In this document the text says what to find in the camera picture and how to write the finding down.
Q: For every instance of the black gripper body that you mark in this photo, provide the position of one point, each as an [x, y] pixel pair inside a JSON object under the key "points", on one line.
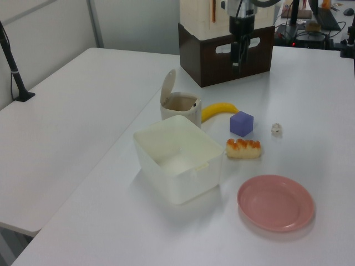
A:
{"points": [[241, 27]]}

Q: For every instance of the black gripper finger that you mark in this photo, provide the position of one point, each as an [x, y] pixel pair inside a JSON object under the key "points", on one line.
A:
{"points": [[235, 54], [244, 55]]}

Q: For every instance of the white desktop trash can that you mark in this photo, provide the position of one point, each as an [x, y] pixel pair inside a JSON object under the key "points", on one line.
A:
{"points": [[180, 112]]}

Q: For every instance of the dark brown crate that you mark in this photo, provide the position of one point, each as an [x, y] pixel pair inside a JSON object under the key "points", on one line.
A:
{"points": [[205, 61]]}

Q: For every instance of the white toaster oven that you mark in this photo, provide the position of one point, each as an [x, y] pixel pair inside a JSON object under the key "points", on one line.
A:
{"points": [[199, 16]]}

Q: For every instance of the black monitor stand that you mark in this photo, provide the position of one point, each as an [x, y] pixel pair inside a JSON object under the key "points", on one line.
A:
{"points": [[294, 12]]}

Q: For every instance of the yellow banana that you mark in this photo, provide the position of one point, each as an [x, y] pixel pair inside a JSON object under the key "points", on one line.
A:
{"points": [[219, 108]]}

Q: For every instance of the black electronics box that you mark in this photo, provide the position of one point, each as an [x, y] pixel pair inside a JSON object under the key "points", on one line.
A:
{"points": [[308, 38]]}

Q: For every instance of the purple cube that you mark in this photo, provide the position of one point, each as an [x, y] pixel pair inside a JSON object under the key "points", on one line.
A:
{"points": [[241, 123]]}

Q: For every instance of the crumpled white paper ball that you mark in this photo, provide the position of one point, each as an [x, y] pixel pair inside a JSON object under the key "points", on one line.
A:
{"points": [[276, 129]]}

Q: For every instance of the black keyboard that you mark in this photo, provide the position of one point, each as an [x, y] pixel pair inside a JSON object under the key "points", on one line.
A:
{"points": [[327, 15]]}

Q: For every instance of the orange glazed bread loaf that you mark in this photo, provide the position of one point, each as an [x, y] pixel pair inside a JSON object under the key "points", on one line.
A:
{"points": [[243, 149]]}

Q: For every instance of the black computer mouse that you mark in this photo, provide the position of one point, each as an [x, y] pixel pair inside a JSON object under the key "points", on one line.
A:
{"points": [[349, 11]]}

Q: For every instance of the cream plastic storage box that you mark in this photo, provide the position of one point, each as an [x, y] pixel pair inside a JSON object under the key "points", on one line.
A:
{"points": [[177, 163]]}

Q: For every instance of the pink plate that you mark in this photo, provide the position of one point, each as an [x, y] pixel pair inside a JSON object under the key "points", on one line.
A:
{"points": [[276, 203]]}

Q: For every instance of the black pole with clamp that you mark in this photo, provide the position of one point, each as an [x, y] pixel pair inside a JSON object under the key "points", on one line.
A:
{"points": [[14, 72]]}

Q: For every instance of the black camera stand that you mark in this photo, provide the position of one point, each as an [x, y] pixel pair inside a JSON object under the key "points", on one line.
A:
{"points": [[349, 41]]}

